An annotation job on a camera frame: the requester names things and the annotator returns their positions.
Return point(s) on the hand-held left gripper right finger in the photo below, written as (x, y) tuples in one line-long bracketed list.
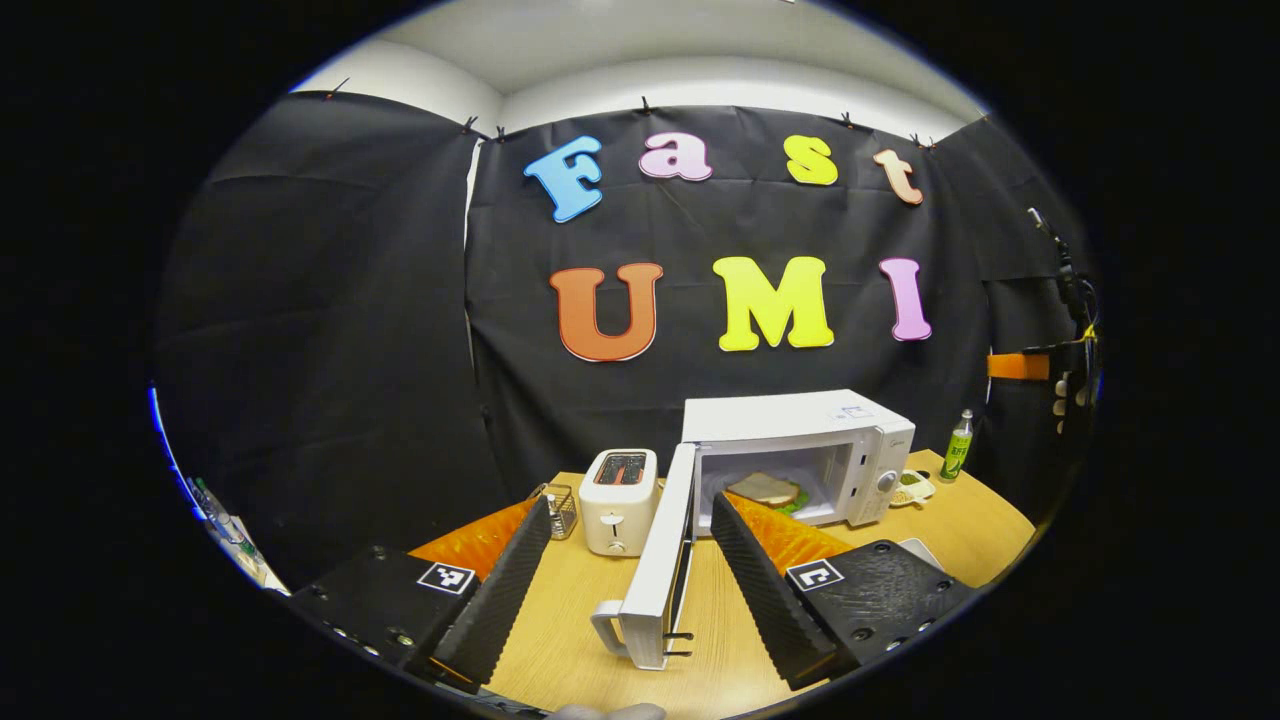
[(760, 590)]

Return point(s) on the white microwave oven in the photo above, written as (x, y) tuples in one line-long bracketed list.
[(790, 420)]

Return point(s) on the black backdrop cloth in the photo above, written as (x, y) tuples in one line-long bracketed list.
[(400, 300)]

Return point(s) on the sandwich with lettuce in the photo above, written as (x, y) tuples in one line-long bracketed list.
[(765, 490)]

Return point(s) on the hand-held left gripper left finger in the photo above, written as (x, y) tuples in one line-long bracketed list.
[(505, 590)]

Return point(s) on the green drink bottle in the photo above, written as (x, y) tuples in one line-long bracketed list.
[(957, 450)]

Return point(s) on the white toaster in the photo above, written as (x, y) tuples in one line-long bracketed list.
[(620, 500)]

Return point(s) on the white divided grain dish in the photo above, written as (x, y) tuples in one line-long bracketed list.
[(912, 488)]

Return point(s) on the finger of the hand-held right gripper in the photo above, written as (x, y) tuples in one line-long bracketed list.
[(1018, 366)]

